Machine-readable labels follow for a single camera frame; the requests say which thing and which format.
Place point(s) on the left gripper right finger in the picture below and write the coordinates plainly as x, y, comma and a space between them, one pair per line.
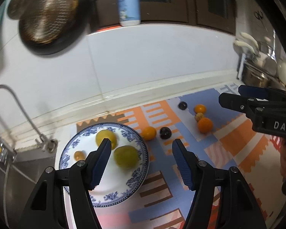
185, 161

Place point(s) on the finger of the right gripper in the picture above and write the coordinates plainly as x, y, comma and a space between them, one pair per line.
253, 92
234, 102

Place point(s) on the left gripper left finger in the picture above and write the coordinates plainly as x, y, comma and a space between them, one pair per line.
97, 161

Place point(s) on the small brown-green fruit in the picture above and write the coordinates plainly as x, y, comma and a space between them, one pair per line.
79, 155

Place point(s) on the yellow-green pomelo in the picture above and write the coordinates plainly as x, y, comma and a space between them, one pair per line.
106, 134

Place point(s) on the green-yellow apple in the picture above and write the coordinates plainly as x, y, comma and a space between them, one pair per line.
126, 157

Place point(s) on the dark plum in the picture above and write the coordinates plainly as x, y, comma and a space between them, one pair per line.
182, 105
165, 133

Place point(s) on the small back orange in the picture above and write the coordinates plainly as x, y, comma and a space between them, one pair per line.
200, 108

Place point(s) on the small tan fruit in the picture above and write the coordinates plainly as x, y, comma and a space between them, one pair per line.
199, 116

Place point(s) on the steel cooking pot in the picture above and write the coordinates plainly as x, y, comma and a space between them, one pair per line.
253, 77

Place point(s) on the metal spatula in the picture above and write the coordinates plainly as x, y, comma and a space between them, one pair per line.
270, 63

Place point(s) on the colourful patterned table mat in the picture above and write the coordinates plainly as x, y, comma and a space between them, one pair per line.
210, 159

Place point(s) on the metal shelf rack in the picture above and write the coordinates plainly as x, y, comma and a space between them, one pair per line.
256, 63

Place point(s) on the chrome gooseneck faucet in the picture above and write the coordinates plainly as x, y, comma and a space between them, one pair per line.
12, 113

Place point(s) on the black scissors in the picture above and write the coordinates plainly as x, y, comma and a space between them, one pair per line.
259, 16

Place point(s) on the stainless steel sink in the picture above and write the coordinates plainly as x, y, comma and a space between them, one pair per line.
17, 181

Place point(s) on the chrome main sink faucet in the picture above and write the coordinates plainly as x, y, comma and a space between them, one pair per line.
6, 151

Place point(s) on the black perforated frying pan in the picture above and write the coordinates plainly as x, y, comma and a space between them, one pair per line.
49, 26

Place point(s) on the white blue soap bottle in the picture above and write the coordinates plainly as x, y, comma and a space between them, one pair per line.
129, 12

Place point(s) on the cream pan handle lower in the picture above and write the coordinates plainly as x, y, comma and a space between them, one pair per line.
244, 45

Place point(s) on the cream pan handle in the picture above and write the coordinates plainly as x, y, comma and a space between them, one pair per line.
250, 38
244, 45

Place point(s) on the cream pan handle upper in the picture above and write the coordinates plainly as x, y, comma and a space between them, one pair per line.
250, 38

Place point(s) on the dark wooden window frame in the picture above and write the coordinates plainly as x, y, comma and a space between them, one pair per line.
216, 14

